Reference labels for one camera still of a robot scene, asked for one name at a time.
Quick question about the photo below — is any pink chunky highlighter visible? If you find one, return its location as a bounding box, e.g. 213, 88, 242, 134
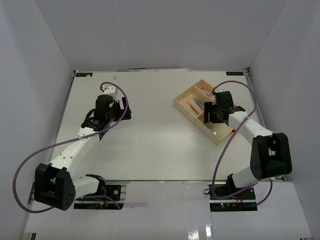
200, 88, 213, 98

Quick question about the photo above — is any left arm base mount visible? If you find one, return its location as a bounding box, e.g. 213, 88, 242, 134
73, 182, 127, 210

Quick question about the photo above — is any beige slim orange-tip pen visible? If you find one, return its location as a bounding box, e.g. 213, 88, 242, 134
185, 100, 198, 113

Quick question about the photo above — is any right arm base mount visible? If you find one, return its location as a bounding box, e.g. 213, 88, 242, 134
203, 184, 258, 213

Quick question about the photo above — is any blue slim capped pen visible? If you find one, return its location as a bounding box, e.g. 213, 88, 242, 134
193, 98, 204, 111

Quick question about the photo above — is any cream wooden divided tray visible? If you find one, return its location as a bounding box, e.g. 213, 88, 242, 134
173, 79, 232, 145

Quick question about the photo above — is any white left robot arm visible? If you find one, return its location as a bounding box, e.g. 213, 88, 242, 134
34, 93, 131, 211

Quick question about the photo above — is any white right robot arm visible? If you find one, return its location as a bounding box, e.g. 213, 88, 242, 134
204, 91, 292, 200

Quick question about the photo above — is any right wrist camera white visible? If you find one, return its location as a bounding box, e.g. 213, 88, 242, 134
212, 87, 225, 96

